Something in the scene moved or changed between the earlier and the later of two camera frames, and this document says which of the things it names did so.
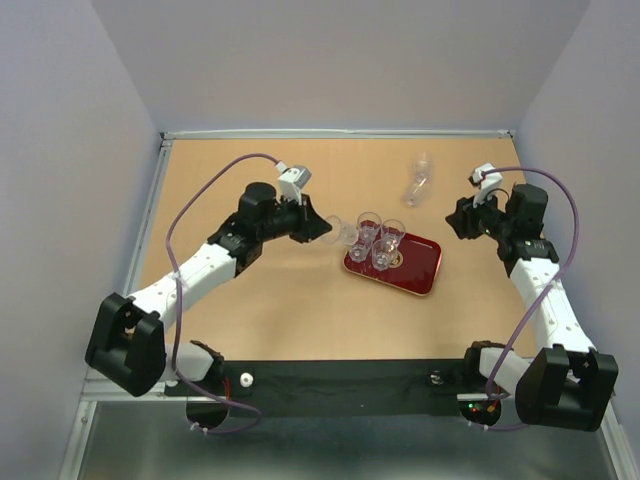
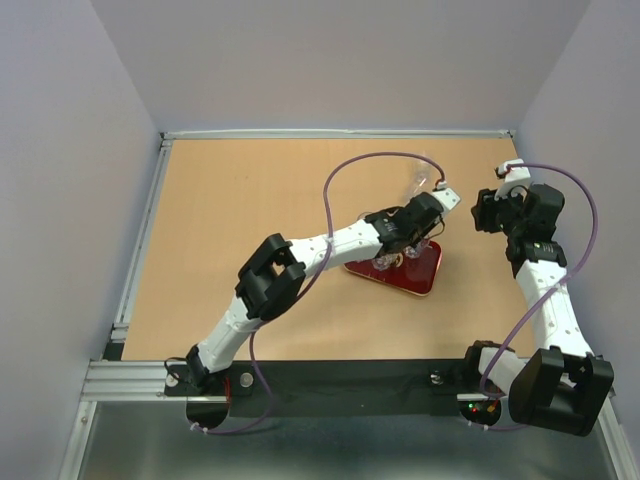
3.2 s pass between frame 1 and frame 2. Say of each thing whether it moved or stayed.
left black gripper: moved
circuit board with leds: stayed
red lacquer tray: stayed
